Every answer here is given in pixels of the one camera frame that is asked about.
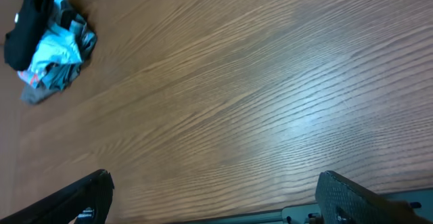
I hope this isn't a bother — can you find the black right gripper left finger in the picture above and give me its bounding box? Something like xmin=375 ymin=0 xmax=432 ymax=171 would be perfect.
xmin=1 ymin=169 xmax=114 ymax=224

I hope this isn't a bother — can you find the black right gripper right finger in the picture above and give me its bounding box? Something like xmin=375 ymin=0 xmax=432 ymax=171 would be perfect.
xmin=315 ymin=171 xmax=430 ymax=224

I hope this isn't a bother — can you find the light blue printed t-shirt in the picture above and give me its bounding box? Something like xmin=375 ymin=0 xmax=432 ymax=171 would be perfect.
xmin=17 ymin=0 xmax=86 ymax=87

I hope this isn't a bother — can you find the folded grey garment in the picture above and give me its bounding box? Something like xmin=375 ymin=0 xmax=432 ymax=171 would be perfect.
xmin=20 ymin=83 xmax=60 ymax=105

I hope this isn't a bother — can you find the black t-shirt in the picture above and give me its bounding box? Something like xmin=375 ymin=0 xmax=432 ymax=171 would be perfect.
xmin=4 ymin=0 xmax=53 ymax=71

